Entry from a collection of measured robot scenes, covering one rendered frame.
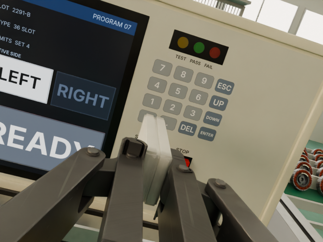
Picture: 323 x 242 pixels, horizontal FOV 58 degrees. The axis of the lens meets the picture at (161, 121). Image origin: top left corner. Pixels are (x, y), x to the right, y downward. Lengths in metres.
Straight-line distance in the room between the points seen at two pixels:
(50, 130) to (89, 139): 0.03
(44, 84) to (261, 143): 0.20
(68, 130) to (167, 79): 0.10
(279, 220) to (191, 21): 0.28
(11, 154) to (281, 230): 0.31
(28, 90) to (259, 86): 0.20
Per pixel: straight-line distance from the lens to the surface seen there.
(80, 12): 0.25
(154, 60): 0.25
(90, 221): 0.28
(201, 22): 0.25
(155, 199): 0.16
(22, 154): 0.29
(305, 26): 7.37
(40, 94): 0.27
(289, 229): 0.41
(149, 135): 0.17
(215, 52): 0.25
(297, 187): 1.70
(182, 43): 0.25
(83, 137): 0.27
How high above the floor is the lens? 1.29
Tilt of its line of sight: 16 degrees down
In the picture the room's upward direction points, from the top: 18 degrees clockwise
